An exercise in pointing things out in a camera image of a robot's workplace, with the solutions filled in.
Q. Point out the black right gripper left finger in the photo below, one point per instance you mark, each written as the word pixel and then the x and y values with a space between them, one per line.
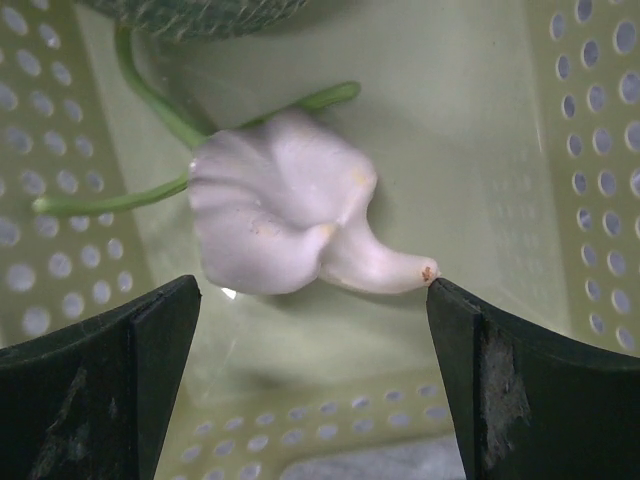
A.
pixel 94 400

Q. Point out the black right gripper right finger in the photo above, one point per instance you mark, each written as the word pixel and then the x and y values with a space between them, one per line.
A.
pixel 527 402

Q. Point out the white toy garlic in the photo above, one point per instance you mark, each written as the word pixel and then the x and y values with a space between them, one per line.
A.
pixel 285 203

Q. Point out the pale green plastic basket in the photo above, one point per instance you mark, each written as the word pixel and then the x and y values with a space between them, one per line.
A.
pixel 506 139

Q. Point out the green netted toy melon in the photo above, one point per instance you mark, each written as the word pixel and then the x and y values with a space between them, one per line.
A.
pixel 181 21

